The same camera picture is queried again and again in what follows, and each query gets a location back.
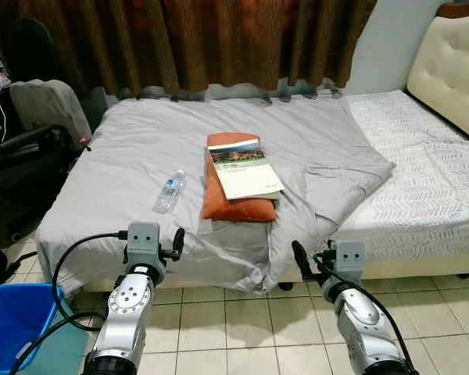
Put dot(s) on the grey duvet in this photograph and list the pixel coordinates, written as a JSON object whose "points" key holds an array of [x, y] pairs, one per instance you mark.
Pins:
{"points": [[133, 144]]}

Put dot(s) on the orange pillow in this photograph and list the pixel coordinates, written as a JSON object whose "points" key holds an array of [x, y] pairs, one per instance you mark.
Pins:
{"points": [[236, 209]]}

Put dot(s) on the cream tufted headboard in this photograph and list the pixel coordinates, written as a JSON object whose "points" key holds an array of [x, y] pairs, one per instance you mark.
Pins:
{"points": [[453, 70]]}

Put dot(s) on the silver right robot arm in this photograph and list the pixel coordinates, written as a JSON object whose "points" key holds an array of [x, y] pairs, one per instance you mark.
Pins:
{"points": [[363, 320]]}

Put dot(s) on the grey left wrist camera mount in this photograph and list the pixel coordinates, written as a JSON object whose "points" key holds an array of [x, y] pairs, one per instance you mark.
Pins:
{"points": [[144, 238]]}

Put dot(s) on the grey chair cushion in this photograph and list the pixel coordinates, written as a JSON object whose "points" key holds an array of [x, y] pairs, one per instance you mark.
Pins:
{"points": [[51, 109]]}

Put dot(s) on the black chair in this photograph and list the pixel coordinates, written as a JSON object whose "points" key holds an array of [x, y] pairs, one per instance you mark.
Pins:
{"points": [[23, 180]]}

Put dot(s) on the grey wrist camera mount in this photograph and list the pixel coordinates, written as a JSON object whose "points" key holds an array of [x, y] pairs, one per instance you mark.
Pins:
{"points": [[349, 258], [144, 238]]}

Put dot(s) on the white HBL lighting catalogue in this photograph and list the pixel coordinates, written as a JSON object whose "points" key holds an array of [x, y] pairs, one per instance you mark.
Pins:
{"points": [[248, 180]]}

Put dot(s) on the blue plastic bin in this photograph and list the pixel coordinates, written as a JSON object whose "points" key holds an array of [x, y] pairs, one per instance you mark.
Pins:
{"points": [[12, 320]]}

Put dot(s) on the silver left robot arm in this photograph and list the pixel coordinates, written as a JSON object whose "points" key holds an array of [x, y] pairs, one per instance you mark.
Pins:
{"points": [[129, 305]]}

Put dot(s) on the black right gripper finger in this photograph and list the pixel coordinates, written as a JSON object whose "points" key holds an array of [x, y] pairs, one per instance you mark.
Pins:
{"points": [[300, 256]]}

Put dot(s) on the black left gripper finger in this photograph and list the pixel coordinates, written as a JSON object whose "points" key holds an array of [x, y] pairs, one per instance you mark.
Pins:
{"points": [[180, 241]]}

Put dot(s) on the black round chair headrest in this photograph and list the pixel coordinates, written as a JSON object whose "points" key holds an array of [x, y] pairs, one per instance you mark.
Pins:
{"points": [[31, 48]]}

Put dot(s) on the mattress with white patterned sheet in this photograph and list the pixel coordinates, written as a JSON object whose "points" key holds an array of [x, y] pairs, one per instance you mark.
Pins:
{"points": [[426, 172]]}

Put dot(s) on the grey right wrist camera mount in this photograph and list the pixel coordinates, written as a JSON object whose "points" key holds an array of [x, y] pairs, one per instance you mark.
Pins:
{"points": [[349, 258]]}

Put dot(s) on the clear plastic water bottle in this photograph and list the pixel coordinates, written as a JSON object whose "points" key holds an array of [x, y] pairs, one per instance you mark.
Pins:
{"points": [[169, 193]]}

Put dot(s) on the brown patterned curtain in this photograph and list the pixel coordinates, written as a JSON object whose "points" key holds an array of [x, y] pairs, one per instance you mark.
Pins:
{"points": [[180, 39]]}

